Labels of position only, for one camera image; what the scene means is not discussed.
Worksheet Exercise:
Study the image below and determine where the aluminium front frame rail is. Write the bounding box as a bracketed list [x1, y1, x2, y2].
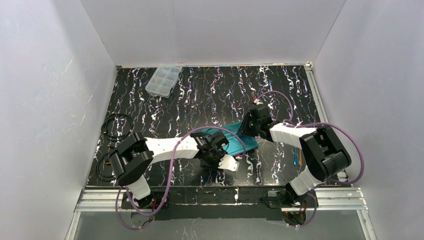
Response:
[76, 186, 369, 212]

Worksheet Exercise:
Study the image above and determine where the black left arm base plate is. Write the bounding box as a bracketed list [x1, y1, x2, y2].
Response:
[118, 188, 165, 210]

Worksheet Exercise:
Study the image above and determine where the clear plastic screw organizer box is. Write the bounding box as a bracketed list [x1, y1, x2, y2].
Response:
[145, 64, 182, 99]

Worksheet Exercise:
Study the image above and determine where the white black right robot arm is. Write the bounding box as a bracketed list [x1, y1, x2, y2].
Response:
[238, 104, 352, 198]

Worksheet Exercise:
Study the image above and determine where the teal cloth napkin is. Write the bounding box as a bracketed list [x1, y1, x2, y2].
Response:
[210, 121, 259, 156]

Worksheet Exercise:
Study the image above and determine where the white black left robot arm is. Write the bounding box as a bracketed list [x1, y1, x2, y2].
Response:
[108, 130, 239, 201]

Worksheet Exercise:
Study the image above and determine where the aluminium right side rail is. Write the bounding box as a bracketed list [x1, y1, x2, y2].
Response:
[304, 61, 349, 181]

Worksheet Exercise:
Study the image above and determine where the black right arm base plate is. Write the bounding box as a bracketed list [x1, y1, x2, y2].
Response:
[259, 189, 317, 212]

